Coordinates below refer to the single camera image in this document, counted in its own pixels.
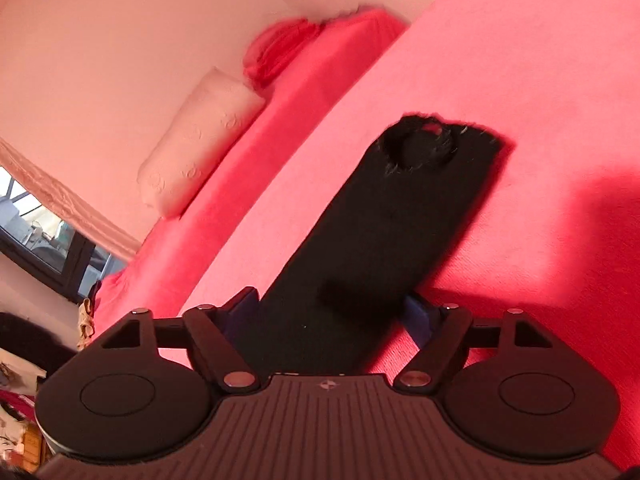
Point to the black knit pants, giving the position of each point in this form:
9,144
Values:
380,240

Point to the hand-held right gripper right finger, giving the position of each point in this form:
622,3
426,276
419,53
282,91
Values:
419,322

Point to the red bed sheet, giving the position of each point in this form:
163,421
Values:
280,150

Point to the red folded cloth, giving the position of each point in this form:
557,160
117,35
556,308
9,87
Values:
280,50

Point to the dark framed window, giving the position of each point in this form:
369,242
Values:
45,255

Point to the dark hanging clothes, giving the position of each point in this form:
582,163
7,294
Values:
30,340

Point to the pink embossed folded blanket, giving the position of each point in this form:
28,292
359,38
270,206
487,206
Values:
200,145

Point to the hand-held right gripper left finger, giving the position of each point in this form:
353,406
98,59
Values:
242,312

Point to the beige garment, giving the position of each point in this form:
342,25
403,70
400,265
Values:
87,322

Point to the pink curtain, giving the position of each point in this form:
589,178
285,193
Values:
65,200

